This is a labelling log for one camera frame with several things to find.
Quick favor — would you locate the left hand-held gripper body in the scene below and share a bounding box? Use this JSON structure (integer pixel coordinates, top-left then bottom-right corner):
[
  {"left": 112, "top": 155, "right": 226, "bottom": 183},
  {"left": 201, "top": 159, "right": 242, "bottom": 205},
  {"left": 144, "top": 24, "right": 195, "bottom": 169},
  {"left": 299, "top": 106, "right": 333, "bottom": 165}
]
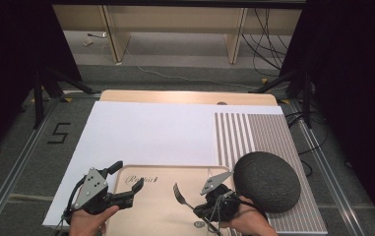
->
[{"left": 64, "top": 167, "right": 136, "bottom": 216}]

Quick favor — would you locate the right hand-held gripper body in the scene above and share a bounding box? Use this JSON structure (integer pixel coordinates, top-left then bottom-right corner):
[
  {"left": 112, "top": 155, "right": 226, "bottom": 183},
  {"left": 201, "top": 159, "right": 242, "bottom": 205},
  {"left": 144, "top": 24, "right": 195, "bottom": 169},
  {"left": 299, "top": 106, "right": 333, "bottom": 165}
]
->
[{"left": 200, "top": 170, "right": 242, "bottom": 222}]

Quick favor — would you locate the beige tray with rabbit print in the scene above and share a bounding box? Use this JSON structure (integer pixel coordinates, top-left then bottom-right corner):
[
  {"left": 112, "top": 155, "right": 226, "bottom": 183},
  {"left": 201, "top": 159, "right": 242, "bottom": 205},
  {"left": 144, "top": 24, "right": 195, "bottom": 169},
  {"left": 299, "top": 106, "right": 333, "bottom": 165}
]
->
[{"left": 104, "top": 164, "right": 242, "bottom": 236}]

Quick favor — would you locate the silver fork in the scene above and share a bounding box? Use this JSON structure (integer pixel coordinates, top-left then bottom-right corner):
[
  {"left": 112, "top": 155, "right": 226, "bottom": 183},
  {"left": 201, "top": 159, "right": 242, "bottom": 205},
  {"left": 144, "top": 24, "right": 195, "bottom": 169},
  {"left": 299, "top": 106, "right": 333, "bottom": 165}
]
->
[{"left": 172, "top": 182, "right": 222, "bottom": 236}]

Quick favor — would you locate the black round slate plate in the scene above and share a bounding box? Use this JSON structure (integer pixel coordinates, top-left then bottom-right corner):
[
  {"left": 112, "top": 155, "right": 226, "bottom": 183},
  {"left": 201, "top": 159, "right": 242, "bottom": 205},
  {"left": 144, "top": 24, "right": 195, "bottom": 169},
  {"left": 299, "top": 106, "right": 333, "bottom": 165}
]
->
[{"left": 232, "top": 150, "right": 302, "bottom": 214}]

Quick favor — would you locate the person's right hand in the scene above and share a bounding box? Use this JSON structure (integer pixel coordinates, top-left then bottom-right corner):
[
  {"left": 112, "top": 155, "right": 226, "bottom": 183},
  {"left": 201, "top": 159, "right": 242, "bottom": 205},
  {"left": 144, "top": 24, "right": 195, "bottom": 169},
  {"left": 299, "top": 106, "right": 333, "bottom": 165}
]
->
[{"left": 219, "top": 196, "right": 279, "bottom": 236}]

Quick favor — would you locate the person's left hand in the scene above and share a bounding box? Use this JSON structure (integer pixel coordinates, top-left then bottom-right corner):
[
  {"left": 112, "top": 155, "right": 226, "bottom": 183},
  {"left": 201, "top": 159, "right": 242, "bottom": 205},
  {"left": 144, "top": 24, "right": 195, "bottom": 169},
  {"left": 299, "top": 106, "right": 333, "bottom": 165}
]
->
[{"left": 69, "top": 206, "right": 121, "bottom": 236}]

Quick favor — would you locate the white board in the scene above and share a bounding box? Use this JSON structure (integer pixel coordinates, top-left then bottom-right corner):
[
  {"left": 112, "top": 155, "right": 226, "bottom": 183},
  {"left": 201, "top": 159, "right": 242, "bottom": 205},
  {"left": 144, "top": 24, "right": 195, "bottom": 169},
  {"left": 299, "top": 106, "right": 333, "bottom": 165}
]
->
[{"left": 41, "top": 100, "right": 284, "bottom": 229}]

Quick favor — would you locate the striped placemat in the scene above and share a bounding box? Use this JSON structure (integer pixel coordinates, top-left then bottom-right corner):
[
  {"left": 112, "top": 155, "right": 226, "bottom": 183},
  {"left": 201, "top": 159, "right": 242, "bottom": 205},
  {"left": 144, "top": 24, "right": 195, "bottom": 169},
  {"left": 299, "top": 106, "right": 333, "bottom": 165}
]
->
[{"left": 214, "top": 112, "right": 329, "bottom": 235}]

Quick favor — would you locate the black metal stand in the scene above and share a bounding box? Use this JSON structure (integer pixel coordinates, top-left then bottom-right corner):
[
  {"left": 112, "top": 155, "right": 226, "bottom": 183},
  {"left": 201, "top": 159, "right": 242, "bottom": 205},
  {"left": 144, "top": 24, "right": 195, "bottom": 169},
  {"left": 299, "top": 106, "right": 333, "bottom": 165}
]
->
[
  {"left": 31, "top": 67, "right": 101, "bottom": 130},
  {"left": 248, "top": 68, "right": 315, "bottom": 130}
]

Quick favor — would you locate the dark curtain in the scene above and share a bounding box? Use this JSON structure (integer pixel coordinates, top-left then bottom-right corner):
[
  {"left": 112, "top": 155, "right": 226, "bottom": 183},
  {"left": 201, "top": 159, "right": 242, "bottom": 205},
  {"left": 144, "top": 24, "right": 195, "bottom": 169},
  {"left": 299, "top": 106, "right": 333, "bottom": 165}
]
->
[
  {"left": 0, "top": 0, "right": 85, "bottom": 160},
  {"left": 280, "top": 0, "right": 375, "bottom": 235}
]

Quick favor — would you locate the beige wooden shelf unit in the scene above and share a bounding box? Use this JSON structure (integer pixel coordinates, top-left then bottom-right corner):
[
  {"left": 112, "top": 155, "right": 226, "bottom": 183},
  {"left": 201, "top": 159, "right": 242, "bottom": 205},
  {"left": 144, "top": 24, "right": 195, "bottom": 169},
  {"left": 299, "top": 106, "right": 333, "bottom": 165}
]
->
[{"left": 53, "top": 4, "right": 304, "bottom": 65}]

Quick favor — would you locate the right gripper grey cable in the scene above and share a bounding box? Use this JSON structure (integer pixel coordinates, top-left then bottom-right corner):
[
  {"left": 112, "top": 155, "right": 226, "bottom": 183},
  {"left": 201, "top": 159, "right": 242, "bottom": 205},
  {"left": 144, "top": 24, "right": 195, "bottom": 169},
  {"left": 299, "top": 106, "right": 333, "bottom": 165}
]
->
[{"left": 206, "top": 191, "right": 270, "bottom": 235}]

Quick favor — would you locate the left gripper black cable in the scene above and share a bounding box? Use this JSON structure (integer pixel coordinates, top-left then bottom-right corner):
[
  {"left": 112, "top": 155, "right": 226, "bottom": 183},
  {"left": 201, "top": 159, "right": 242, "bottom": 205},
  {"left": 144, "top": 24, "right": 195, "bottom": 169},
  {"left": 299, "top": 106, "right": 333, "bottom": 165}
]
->
[{"left": 55, "top": 175, "right": 88, "bottom": 235}]

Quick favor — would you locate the aluminium floor rail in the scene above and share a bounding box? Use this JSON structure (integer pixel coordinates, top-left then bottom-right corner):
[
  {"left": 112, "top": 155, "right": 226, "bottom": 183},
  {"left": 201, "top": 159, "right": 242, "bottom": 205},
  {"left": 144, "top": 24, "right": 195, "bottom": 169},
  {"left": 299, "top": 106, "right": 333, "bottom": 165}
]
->
[
  {"left": 289, "top": 97, "right": 364, "bottom": 236},
  {"left": 0, "top": 97, "right": 61, "bottom": 236}
]

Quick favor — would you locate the black floor cable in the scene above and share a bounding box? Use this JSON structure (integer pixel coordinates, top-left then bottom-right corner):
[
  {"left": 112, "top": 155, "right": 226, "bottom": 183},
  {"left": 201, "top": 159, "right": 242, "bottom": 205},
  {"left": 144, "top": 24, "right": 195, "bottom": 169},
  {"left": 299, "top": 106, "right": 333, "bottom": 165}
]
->
[{"left": 284, "top": 111, "right": 329, "bottom": 179}]

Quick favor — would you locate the white floor cable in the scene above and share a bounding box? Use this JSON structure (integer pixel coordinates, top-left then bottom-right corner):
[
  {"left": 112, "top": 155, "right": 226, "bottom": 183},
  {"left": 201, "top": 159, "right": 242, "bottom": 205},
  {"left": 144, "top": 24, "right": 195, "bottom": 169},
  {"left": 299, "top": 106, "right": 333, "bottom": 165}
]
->
[{"left": 122, "top": 48, "right": 262, "bottom": 90}]

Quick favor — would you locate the bundle of black cables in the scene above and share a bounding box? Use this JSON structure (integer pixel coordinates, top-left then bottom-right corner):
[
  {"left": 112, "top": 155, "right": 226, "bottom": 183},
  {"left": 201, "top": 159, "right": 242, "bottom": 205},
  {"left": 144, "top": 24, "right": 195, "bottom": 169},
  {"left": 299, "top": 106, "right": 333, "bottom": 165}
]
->
[{"left": 241, "top": 8, "right": 291, "bottom": 79}]

